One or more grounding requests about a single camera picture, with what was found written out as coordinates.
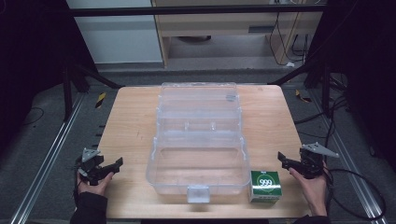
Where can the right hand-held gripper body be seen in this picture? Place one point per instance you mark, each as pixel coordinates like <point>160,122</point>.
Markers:
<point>311,165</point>

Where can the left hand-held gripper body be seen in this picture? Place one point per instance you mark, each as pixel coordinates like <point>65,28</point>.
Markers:
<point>91,168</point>

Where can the green and white medicine box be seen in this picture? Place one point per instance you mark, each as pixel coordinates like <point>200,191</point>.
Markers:
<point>265,184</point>

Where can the clear plastic storage box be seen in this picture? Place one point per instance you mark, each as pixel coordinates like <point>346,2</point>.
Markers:
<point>199,168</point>

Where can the person's left hand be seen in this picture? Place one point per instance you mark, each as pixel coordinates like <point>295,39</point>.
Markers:
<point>95,188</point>

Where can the person's right hand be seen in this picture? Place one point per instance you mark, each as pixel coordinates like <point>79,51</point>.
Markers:
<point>314,193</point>

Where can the black metal stand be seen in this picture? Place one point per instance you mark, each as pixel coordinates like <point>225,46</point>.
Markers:
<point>67,93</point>
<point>325,90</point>

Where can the white cabinet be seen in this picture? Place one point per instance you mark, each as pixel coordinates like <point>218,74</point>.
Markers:
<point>118,37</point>

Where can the light wooden desk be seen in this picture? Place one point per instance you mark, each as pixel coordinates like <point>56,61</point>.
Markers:
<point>218,23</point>

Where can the aluminium floor rail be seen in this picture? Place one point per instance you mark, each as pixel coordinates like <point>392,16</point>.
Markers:
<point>348,161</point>
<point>46,158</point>

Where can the black metal frame bar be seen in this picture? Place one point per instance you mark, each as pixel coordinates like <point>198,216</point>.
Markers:
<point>186,11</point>

